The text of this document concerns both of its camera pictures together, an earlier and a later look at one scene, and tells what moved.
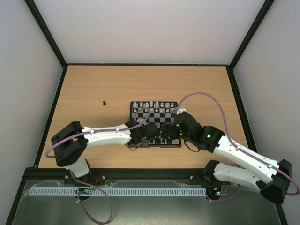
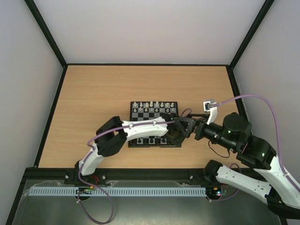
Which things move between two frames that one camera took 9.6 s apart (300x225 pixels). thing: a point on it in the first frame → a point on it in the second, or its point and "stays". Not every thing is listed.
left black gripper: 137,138 → 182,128
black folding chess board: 160,113 stays
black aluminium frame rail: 55,174 stays
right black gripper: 172,131 → 199,130
